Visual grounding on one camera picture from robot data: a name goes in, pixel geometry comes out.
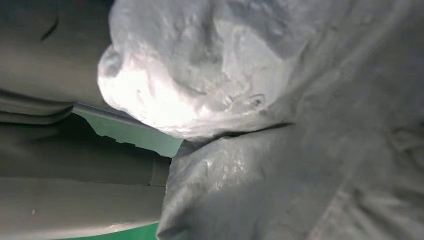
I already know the green conveyor belt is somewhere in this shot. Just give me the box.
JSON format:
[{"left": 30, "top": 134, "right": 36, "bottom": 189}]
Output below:
[{"left": 64, "top": 222, "right": 161, "bottom": 240}]

